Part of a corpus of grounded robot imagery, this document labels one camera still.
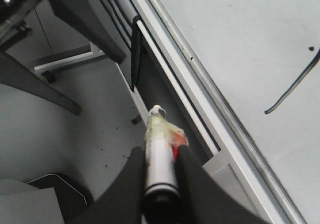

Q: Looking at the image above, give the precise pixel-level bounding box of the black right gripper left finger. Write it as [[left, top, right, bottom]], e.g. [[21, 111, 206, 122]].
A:
[[94, 147, 145, 224]]

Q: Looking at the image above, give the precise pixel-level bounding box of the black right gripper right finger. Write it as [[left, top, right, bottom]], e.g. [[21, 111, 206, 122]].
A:
[[175, 145, 266, 224]]

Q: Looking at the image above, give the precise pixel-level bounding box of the white whiteboard marker black cap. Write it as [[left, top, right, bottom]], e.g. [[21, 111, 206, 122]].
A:
[[142, 104, 181, 205]]

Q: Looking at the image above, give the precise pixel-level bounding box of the white whiteboard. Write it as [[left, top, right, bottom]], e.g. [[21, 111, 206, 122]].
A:
[[159, 0, 320, 224]]

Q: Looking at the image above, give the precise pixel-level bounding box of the aluminium whiteboard tray rail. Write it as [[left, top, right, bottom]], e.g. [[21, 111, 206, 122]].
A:
[[132, 0, 305, 224]]

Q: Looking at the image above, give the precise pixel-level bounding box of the black hanging strap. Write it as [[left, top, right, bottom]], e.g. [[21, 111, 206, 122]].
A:
[[129, 15, 145, 93]]

